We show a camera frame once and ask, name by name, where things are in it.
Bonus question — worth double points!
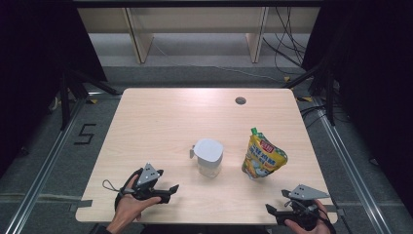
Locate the person's right hand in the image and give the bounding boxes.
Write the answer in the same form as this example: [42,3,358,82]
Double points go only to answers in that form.
[284,199,333,234]

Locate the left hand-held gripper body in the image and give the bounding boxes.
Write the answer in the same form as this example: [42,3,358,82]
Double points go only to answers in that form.
[131,162,170,205]

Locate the yellow seasoning pouch green cap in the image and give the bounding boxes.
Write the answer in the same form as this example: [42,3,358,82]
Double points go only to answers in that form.
[241,127,289,180]

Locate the black curtain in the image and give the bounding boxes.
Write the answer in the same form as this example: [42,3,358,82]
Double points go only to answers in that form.
[0,0,109,178]
[301,0,413,217]

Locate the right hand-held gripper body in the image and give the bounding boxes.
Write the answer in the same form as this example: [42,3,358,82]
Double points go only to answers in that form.
[276,184,331,230]

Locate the clear jar with grey lid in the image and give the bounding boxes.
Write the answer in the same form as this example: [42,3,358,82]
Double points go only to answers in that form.
[189,138,225,178]

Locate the person's left hand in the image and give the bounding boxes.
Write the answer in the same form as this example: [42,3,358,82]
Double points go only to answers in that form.
[113,175,163,228]

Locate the black wrist strap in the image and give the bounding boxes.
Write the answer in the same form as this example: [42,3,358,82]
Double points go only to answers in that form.
[114,167,144,211]
[316,208,338,234]

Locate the beige wooden desk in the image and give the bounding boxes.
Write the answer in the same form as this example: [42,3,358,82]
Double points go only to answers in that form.
[76,7,321,64]

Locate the black metal stand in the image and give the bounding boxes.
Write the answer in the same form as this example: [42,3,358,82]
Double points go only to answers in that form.
[58,67,122,132]
[282,60,338,127]

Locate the aluminium floor rail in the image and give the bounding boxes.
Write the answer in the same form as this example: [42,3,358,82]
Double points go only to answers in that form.
[3,97,86,234]
[312,97,393,234]

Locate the grey tape piece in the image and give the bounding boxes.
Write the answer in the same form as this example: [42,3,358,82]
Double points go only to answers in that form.
[68,199,94,213]
[324,204,346,217]

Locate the black cable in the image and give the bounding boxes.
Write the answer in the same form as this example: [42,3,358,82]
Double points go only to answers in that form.
[299,104,326,129]
[274,6,308,76]
[261,36,304,68]

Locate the grey lanyard loop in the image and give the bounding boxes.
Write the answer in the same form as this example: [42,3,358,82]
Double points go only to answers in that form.
[102,179,129,194]

